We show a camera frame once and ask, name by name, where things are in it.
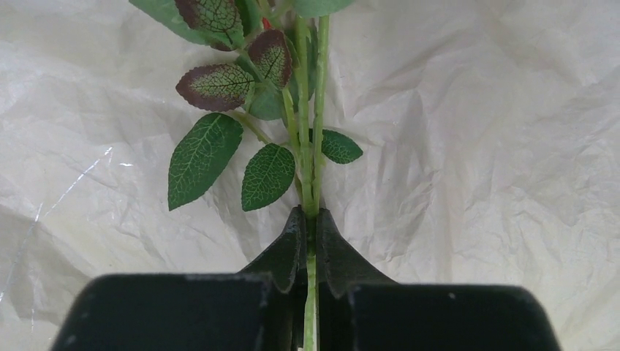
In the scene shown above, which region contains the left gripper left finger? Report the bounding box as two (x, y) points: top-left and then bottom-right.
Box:
(51, 207), (305, 350)

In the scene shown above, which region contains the flower stems bunch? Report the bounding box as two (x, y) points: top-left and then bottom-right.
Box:
(134, 1), (363, 350)

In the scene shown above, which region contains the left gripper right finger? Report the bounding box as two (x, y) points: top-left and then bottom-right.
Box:
(317, 209), (560, 350)

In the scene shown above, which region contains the peach paper bouquet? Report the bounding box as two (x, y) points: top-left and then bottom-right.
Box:
(1, 1), (619, 350)

